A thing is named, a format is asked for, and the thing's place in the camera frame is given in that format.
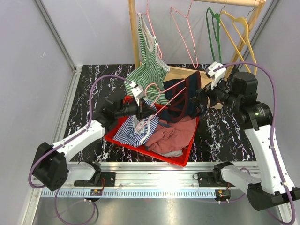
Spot blue white striped tank top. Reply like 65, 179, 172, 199
112, 105, 159, 148

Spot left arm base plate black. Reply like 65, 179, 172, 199
74, 172, 116, 187

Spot pink wire hanger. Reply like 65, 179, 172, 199
138, 0, 163, 60
170, 0, 199, 69
135, 78, 192, 132

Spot red plastic tray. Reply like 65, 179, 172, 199
104, 95, 200, 167

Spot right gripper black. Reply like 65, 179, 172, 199
190, 74, 241, 112

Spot wooden clothes rack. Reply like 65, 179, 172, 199
127, 0, 267, 110

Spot yellow plastic hanger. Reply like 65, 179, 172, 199
220, 0, 264, 63

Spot green plastic hanger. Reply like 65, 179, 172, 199
205, 7, 222, 63

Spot aluminium frame rail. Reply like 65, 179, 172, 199
22, 65, 291, 225

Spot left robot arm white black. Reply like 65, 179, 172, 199
30, 97, 157, 191

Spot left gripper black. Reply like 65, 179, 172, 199
115, 97, 157, 122

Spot green white striped tank top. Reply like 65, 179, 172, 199
127, 14, 170, 105

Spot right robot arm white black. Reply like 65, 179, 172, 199
190, 72, 300, 211

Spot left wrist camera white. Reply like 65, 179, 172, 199
130, 81, 144, 106

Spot navy maroon tank top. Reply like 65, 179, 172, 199
158, 71, 207, 123

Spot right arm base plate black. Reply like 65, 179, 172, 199
192, 172, 224, 187

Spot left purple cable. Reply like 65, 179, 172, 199
28, 74, 135, 223

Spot red tank top grey trim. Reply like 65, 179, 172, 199
145, 116, 197, 155

